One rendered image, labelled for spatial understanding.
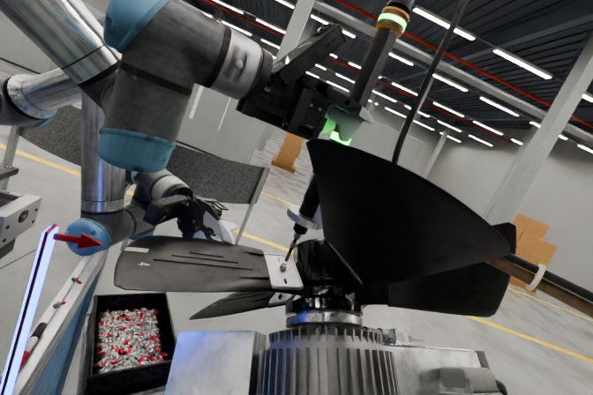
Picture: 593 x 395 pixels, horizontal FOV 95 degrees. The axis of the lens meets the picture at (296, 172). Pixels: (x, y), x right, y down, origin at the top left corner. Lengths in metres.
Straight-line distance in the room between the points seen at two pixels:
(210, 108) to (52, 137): 4.37
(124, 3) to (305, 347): 0.46
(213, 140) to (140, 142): 6.33
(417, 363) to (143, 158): 0.58
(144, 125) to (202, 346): 0.41
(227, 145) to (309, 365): 6.27
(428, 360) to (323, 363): 0.28
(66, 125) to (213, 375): 2.25
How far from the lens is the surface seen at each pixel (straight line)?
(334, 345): 0.47
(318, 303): 0.50
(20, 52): 10.61
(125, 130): 0.34
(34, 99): 0.95
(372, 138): 6.76
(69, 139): 2.59
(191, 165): 2.33
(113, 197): 0.67
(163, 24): 0.33
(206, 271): 0.47
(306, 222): 0.46
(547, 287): 0.43
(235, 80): 0.34
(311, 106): 0.39
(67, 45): 0.45
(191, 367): 0.61
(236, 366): 0.57
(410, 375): 0.64
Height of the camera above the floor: 1.44
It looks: 9 degrees down
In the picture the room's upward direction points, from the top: 23 degrees clockwise
